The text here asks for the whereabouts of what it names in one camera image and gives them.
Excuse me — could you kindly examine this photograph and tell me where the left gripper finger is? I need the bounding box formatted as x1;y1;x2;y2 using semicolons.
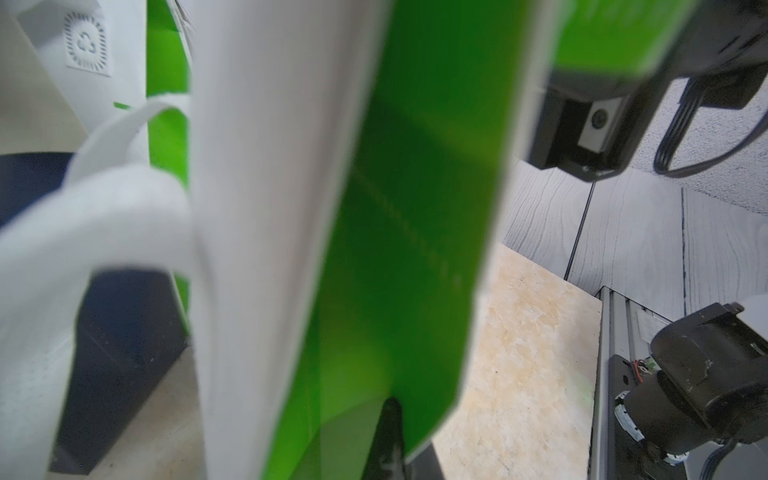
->
362;397;445;480

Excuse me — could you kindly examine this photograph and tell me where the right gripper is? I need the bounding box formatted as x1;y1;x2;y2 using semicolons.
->
526;1;767;182

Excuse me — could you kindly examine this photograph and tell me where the green white bag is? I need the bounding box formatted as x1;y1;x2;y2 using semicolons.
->
1;1;195;328
0;0;697;480

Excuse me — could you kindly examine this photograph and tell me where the navy beige bag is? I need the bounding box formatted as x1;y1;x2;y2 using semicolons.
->
1;270;186;479

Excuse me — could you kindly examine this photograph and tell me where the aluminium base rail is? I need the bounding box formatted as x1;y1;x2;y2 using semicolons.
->
588;286;670;479

